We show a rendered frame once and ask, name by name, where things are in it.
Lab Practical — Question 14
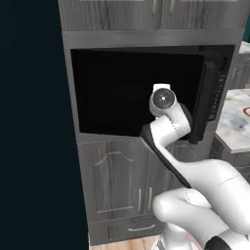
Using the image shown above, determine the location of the grey wood drawer front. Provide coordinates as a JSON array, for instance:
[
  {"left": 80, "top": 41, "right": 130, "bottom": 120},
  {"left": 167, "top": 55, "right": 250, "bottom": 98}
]
[{"left": 88, "top": 217, "right": 164, "bottom": 244}]

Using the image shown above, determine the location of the grey wood upper cupboard door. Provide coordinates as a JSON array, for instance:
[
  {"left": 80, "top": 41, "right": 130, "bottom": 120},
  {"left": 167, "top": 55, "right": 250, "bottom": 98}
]
[
  {"left": 159, "top": 0, "right": 250, "bottom": 31},
  {"left": 58, "top": 0, "right": 161, "bottom": 32}
]

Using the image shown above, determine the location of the black built-in microwave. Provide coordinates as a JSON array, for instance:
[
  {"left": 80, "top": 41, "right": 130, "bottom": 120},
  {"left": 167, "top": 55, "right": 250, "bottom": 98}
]
[{"left": 69, "top": 44, "right": 236, "bottom": 140}]

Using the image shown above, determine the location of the silver drawer handle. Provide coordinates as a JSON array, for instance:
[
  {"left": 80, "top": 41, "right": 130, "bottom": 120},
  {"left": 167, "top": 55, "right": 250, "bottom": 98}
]
[{"left": 127, "top": 224, "right": 157, "bottom": 232}]

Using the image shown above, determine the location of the grey microwave surround frame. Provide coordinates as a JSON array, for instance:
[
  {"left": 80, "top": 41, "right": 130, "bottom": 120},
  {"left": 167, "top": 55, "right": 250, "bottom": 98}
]
[{"left": 62, "top": 28, "right": 246, "bottom": 154}]

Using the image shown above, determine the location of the silver lower cupboard handle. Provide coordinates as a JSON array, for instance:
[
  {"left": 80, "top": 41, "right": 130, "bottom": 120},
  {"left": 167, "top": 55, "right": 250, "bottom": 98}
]
[
  {"left": 147, "top": 186, "right": 153, "bottom": 212},
  {"left": 137, "top": 187, "right": 143, "bottom": 213}
]

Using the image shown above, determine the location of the black microwave door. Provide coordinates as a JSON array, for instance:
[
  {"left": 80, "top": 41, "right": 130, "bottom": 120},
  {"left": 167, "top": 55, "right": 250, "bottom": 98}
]
[{"left": 189, "top": 48, "right": 219, "bottom": 146}]

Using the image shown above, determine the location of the grey background cupboard run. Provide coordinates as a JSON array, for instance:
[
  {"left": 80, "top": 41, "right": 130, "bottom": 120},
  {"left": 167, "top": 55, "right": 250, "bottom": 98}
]
[{"left": 231, "top": 53, "right": 250, "bottom": 91}]

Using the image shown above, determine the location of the grey arched lower cupboard door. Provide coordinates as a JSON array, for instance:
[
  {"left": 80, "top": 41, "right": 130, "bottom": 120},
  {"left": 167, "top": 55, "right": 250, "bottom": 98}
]
[
  {"left": 145, "top": 138, "right": 214, "bottom": 216},
  {"left": 77, "top": 135, "right": 147, "bottom": 224}
]

